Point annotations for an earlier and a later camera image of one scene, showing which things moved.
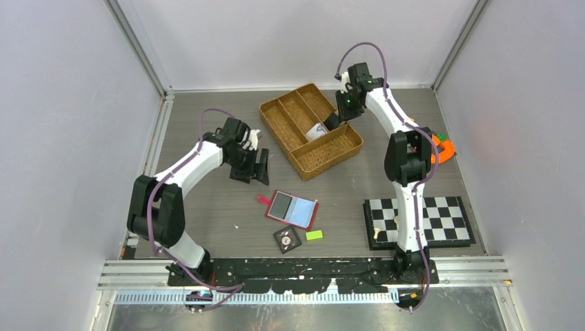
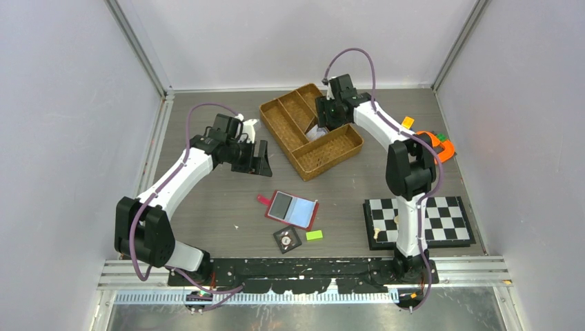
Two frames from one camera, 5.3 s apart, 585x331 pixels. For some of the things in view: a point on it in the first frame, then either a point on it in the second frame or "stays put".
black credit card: [280, 205] stays put
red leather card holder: [290, 208] stays put
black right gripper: [344, 112] -> [321, 104]
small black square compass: [287, 239] stays put
